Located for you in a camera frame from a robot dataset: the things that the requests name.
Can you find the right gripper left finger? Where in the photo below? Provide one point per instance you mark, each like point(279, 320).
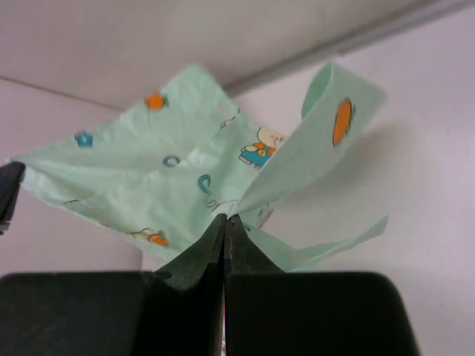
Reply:
point(175, 310)

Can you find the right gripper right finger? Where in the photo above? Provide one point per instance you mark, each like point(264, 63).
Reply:
point(271, 312)

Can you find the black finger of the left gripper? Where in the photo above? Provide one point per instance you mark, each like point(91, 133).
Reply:
point(12, 175)

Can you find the green cartoon print cloth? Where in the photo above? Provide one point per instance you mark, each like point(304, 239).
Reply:
point(163, 170)

